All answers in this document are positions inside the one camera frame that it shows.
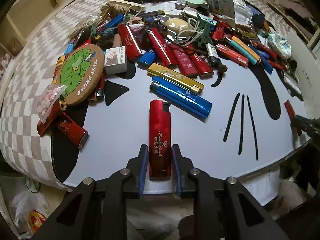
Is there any white shoe box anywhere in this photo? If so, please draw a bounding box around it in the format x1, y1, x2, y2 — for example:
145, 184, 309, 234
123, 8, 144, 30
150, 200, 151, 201
287, 32, 320, 119

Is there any glitter red lighter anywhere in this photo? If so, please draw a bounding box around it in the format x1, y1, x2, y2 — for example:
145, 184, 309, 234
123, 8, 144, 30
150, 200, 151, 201
284, 100, 296, 121

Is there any panda print mat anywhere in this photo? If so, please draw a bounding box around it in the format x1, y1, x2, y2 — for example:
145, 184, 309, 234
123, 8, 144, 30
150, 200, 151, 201
59, 60, 310, 187

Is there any small white box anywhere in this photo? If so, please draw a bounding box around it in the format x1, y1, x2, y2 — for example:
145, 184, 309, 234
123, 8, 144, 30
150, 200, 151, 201
104, 46, 127, 75

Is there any light blue lighter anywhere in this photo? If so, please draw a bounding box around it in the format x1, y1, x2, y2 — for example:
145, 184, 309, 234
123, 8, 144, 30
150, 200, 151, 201
225, 37, 257, 65

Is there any red Lamborghini lighter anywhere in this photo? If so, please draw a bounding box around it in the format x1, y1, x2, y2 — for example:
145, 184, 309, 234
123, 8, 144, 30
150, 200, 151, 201
216, 43, 249, 68

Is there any red Flower Land lighter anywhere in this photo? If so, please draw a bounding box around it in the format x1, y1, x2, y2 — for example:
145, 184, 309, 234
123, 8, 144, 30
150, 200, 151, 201
149, 100, 172, 179

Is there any floral fabric pouch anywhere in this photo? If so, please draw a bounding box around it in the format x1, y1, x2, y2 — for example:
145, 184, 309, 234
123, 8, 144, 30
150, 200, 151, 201
267, 32, 292, 60

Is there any wooden shelf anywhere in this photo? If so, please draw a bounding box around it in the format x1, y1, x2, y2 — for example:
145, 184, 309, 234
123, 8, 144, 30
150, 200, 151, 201
1, 0, 74, 56

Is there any orange yellow lighter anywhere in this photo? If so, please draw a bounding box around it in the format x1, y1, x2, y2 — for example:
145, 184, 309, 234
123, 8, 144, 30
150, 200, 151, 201
231, 36, 260, 63

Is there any bag of pink beads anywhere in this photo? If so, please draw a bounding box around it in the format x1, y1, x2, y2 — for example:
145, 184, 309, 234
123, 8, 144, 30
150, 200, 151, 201
36, 84, 67, 124

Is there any round cork frog coaster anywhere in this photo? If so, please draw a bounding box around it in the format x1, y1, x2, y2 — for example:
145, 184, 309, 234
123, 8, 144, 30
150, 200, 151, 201
56, 44, 104, 105

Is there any blue metallic lighter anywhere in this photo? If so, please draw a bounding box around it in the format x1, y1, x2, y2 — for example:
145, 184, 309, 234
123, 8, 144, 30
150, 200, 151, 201
150, 76, 212, 119

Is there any dark blue lighter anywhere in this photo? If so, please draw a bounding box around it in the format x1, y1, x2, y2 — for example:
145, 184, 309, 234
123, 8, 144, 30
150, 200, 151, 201
249, 45, 273, 74

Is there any gold lighter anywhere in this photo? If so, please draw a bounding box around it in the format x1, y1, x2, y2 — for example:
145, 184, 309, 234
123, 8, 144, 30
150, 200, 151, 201
147, 63, 204, 94

